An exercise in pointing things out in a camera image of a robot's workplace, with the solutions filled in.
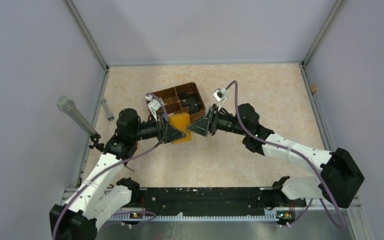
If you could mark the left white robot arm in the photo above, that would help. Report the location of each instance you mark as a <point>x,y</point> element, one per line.
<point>89,208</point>

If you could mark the brown wicker divided basket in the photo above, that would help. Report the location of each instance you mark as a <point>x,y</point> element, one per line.
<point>170,98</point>

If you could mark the black card in basket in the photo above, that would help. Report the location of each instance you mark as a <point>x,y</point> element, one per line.
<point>190,103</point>

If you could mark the black microphone tripod stand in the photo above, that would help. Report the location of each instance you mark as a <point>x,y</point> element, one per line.
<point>95,144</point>

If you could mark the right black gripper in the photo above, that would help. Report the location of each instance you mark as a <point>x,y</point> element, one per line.
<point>202,126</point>

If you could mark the small wooden block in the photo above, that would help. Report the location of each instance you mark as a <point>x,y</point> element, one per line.
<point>312,88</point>

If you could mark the orange leather card holder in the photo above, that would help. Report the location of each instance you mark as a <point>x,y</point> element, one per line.
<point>181,121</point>

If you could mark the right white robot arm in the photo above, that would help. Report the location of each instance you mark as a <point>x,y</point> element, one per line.
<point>336,176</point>

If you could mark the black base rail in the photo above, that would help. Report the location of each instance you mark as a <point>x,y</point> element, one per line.
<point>210,201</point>

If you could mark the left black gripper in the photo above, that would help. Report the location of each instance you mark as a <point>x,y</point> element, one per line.
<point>172,134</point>

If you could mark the white perforated cable tray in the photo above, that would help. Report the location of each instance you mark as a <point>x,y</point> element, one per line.
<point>268,217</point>

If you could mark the grey plastic tool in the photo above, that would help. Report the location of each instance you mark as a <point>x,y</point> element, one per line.
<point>108,114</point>

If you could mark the silver microphone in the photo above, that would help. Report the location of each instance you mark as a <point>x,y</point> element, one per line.
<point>67,106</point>

